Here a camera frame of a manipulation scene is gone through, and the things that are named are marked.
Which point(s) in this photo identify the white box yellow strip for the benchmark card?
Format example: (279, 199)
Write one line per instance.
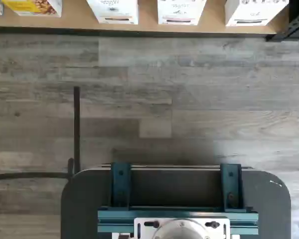
(114, 11)

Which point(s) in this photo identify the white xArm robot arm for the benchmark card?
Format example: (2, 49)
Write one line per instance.
(180, 231)

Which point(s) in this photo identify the brown wooden shelf board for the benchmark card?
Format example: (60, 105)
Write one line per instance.
(149, 27)

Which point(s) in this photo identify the white box pink strip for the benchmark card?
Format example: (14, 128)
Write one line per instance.
(180, 11)

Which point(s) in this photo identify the white box grey strip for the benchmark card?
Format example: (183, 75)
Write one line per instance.
(254, 12)

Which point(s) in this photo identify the yellow granola box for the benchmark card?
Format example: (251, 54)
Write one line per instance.
(32, 7)

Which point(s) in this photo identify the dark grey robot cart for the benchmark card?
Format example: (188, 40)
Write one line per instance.
(84, 199)

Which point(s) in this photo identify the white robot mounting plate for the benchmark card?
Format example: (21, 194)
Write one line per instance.
(144, 232)

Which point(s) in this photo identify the teal metal mounting frame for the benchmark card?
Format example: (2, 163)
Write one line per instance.
(119, 184)

